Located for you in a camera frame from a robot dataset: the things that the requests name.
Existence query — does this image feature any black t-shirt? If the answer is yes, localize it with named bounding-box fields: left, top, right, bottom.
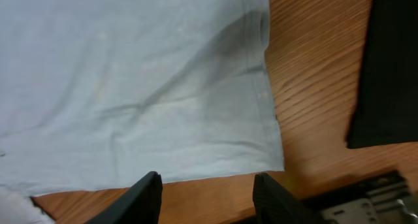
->
left=347, top=0, right=417, bottom=149

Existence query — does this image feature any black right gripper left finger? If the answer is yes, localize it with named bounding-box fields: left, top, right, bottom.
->
left=86, top=171, right=163, bottom=224

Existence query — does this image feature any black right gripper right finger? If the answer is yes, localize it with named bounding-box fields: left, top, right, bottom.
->
left=253, top=172, right=323, bottom=224

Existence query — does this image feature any light blue printed t-shirt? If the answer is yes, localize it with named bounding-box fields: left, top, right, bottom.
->
left=1, top=0, right=284, bottom=223

